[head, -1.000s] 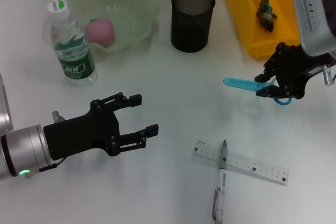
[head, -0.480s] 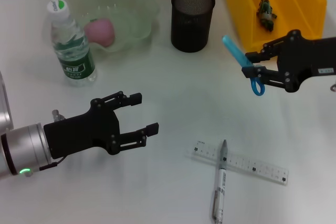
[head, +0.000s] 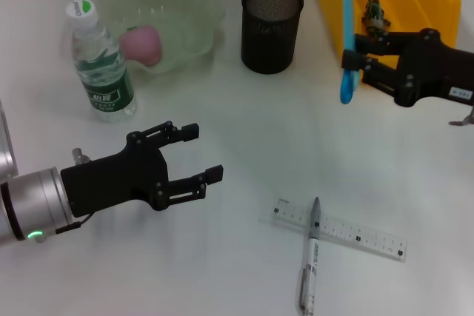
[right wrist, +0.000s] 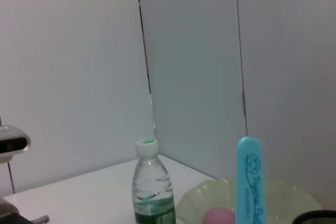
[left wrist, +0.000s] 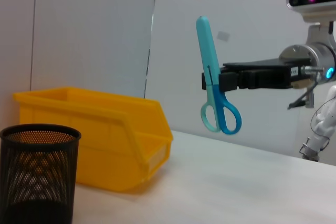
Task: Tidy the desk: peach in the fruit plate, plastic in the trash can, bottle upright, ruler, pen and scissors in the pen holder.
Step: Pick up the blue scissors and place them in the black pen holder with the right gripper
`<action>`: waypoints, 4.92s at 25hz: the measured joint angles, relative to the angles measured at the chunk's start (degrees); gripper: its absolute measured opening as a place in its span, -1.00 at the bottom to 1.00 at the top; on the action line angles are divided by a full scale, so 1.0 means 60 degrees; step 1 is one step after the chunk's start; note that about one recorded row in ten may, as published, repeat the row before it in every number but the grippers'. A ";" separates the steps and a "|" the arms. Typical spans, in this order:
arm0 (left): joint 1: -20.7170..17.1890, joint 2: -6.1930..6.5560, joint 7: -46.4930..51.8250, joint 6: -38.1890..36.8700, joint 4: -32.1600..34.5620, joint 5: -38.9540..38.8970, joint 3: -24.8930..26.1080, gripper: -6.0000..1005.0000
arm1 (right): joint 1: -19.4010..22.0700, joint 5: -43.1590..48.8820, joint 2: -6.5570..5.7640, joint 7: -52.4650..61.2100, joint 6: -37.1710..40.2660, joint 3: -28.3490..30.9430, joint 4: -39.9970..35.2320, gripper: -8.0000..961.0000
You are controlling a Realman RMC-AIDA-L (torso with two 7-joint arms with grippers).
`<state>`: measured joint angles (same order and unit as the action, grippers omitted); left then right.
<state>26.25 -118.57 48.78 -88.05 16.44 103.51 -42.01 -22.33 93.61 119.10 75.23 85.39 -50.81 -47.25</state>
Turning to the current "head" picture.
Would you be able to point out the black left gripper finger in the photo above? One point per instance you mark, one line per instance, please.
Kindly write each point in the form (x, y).
(189, 131)
(214, 174)

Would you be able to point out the water bottle green label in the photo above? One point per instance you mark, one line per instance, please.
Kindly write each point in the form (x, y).
(105, 83)

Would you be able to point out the green translucent fruit plate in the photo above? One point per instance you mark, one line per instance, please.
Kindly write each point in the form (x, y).
(185, 23)

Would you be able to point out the silver white pen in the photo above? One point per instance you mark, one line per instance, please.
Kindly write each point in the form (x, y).
(313, 257)

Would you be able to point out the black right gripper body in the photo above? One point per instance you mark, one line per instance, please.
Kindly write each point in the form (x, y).
(433, 72)

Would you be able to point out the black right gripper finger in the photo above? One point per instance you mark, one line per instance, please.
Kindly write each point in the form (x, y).
(352, 60)
(389, 43)

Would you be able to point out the transparent plastic ruler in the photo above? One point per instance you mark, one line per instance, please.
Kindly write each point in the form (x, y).
(352, 232)

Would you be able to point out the green plastic wrapper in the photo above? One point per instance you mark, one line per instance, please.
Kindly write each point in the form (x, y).
(374, 16)

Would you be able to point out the black mesh pen holder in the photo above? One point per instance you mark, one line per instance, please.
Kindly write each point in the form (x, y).
(270, 42)

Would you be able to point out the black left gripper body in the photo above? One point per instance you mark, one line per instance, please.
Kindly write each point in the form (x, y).
(111, 183)

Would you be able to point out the blue scissors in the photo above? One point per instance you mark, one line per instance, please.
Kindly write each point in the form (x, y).
(348, 16)

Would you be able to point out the pink peach toy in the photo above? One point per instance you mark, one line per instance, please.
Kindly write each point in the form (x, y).
(142, 46)

